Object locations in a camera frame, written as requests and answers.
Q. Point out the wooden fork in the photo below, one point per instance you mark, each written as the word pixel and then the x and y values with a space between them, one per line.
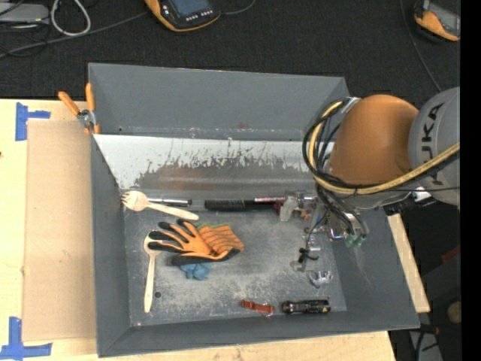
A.
pixel 137 201

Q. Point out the silver metal pen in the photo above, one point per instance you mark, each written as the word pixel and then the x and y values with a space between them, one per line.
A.
pixel 171 202

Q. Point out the small silver toy animal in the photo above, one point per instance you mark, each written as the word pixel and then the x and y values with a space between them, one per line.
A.
pixel 320 278

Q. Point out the blue crumpled lump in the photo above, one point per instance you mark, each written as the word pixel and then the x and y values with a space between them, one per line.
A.
pixel 196 271

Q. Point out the red-brown plastic clip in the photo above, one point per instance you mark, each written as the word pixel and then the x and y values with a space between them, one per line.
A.
pixel 257 307

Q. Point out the black flashlight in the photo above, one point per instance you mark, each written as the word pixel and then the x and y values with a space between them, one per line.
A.
pixel 306 307

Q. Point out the wooden spoon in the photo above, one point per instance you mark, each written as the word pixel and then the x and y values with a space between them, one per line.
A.
pixel 150 276

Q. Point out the black cylinder on white bracket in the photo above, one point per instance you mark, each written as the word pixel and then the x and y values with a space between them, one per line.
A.
pixel 400 205

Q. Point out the grey metal bin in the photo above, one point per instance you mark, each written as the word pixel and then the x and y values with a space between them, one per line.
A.
pixel 233 288

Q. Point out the brown cardboard board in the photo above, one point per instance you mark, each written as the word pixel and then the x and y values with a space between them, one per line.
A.
pixel 56 220

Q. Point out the orange and black work glove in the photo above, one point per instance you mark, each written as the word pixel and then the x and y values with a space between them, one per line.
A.
pixel 195 241

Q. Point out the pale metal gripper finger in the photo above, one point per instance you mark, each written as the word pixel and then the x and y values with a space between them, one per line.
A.
pixel 288 207
pixel 307 263

